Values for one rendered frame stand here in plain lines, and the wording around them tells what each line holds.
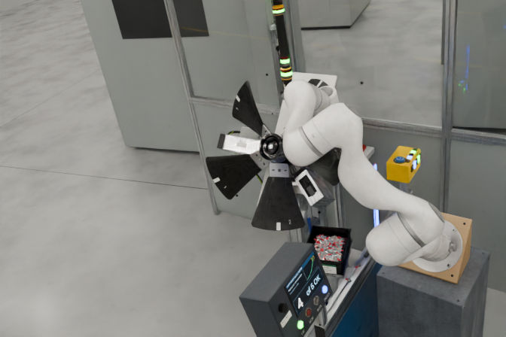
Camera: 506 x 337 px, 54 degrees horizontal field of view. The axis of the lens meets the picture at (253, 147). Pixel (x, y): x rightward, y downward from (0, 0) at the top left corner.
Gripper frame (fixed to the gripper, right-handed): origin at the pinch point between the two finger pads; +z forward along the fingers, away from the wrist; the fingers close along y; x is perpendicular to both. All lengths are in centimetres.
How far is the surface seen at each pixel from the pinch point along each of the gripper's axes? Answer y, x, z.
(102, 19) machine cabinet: 290, -127, 29
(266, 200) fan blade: 28.7, 20.6, 14.9
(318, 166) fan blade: 8.5, 5.1, 4.7
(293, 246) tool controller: -11, 54, -17
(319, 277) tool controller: -20, 57, -10
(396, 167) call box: -13.6, -18.0, 24.1
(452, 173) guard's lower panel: -25, -56, 67
